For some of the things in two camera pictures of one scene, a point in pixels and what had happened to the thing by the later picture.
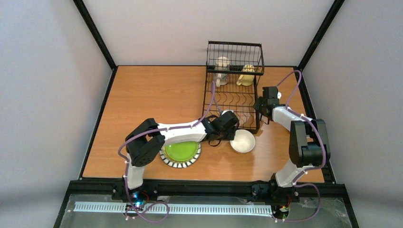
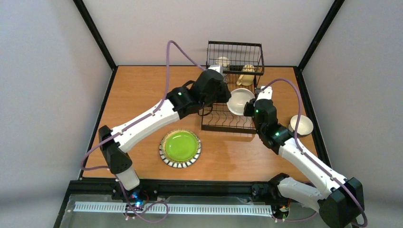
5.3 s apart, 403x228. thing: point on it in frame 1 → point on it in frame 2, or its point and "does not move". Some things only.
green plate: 182,151 does not move
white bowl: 244,141 → 238,99
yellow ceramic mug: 246,80 does not move
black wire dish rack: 234,70 does not move
